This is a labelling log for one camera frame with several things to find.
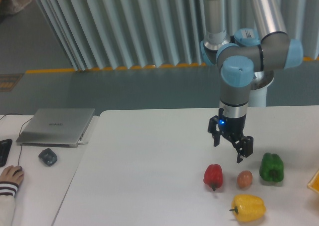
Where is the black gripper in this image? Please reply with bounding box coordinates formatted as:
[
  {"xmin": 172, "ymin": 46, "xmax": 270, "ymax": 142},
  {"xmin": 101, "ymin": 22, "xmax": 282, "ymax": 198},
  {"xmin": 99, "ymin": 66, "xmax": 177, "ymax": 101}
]
[{"xmin": 208, "ymin": 108, "xmax": 254, "ymax": 163}]

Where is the red bell pepper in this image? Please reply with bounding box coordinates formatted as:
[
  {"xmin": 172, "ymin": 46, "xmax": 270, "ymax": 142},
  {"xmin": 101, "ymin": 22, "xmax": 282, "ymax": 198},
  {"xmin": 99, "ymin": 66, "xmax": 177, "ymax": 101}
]
[{"xmin": 203, "ymin": 164, "xmax": 223, "ymax": 191}]

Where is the black computer mouse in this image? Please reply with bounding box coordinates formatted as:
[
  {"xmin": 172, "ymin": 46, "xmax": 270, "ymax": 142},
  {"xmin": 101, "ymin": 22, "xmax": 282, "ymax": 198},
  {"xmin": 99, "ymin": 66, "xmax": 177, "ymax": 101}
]
[{"xmin": 15, "ymin": 166, "xmax": 23, "ymax": 174}]

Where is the forearm in striped-cuff sleeve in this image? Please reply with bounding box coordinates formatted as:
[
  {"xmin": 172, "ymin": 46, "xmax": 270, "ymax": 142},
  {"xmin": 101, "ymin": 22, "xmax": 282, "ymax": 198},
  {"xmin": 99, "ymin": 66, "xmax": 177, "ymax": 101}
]
[{"xmin": 0, "ymin": 181, "xmax": 19, "ymax": 226}]

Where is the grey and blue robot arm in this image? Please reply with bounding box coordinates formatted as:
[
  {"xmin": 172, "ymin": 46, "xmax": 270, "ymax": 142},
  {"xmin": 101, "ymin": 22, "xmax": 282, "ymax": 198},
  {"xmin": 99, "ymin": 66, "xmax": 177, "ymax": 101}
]
[{"xmin": 200, "ymin": 0, "xmax": 304, "ymax": 162}]

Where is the yellow basket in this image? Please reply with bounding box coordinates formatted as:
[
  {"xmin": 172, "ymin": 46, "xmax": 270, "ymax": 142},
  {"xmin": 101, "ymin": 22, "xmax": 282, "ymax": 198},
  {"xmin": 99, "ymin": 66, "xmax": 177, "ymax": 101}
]
[{"xmin": 307, "ymin": 171, "xmax": 319, "ymax": 194}]

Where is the person's bare hand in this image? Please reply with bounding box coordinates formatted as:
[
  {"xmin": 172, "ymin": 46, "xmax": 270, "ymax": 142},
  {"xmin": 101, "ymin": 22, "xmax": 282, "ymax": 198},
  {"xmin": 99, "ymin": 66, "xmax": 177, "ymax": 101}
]
[{"xmin": 0, "ymin": 165, "xmax": 24, "ymax": 187}]

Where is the brown egg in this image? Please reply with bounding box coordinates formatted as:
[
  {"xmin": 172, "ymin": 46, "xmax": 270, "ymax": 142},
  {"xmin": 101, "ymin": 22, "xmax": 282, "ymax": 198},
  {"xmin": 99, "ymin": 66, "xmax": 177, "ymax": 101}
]
[{"xmin": 237, "ymin": 171, "xmax": 253, "ymax": 189}]

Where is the green bell pepper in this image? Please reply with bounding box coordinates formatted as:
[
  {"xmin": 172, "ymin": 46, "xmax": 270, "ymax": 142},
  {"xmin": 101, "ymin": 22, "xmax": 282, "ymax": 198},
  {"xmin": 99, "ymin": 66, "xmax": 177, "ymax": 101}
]
[{"xmin": 259, "ymin": 152, "xmax": 284, "ymax": 183}]

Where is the yellow bell pepper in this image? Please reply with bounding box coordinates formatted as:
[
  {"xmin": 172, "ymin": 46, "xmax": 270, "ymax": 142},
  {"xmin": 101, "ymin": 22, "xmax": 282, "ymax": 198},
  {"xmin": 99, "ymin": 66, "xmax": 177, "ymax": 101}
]
[{"xmin": 229, "ymin": 194, "xmax": 266, "ymax": 223}]

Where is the silver laptop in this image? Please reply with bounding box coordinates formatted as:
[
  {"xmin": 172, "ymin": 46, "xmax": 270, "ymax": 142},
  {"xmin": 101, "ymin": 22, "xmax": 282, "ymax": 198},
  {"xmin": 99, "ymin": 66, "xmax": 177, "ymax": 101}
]
[{"xmin": 16, "ymin": 108, "xmax": 95, "ymax": 148}]

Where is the grey folding screen partition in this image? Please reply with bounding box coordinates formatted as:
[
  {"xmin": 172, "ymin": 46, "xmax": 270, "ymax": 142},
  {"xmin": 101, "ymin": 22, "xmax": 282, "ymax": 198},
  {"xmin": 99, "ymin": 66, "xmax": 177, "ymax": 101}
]
[{"xmin": 36, "ymin": 0, "xmax": 319, "ymax": 70}]

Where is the small dark grey tray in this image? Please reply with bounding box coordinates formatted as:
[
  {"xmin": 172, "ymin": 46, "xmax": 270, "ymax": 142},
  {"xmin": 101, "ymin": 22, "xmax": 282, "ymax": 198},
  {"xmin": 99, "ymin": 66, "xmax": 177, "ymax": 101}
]
[{"xmin": 38, "ymin": 148, "xmax": 58, "ymax": 167}]

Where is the black keyboard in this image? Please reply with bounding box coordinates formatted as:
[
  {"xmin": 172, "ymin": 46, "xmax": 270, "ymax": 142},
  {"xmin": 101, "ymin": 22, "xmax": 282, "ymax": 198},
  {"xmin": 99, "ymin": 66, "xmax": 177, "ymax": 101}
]
[{"xmin": 0, "ymin": 139, "xmax": 12, "ymax": 167}]

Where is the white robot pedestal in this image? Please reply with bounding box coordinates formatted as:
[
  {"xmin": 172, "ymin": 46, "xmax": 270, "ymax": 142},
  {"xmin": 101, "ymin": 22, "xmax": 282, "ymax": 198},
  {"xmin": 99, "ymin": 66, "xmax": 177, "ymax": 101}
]
[{"xmin": 249, "ymin": 71, "xmax": 274, "ymax": 107}]

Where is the black mouse cable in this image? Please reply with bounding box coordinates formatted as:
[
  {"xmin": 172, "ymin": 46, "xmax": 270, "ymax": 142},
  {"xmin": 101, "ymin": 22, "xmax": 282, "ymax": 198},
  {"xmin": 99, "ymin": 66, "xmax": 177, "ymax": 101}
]
[{"xmin": 0, "ymin": 113, "xmax": 35, "ymax": 167}]

